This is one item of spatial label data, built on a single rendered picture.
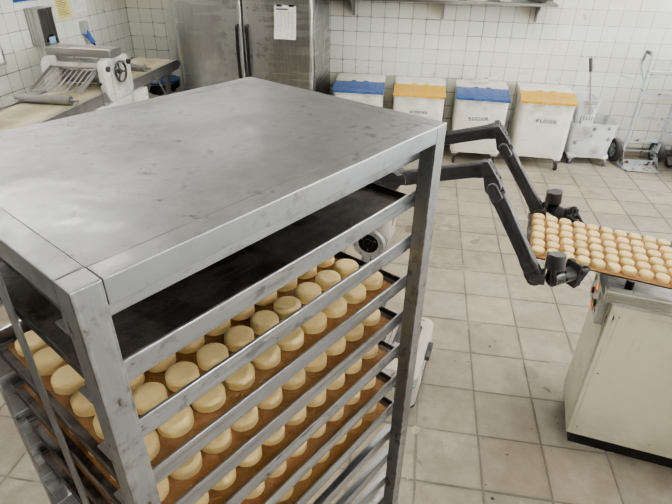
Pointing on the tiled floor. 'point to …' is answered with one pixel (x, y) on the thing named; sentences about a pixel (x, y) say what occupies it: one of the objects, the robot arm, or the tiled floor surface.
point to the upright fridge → (251, 43)
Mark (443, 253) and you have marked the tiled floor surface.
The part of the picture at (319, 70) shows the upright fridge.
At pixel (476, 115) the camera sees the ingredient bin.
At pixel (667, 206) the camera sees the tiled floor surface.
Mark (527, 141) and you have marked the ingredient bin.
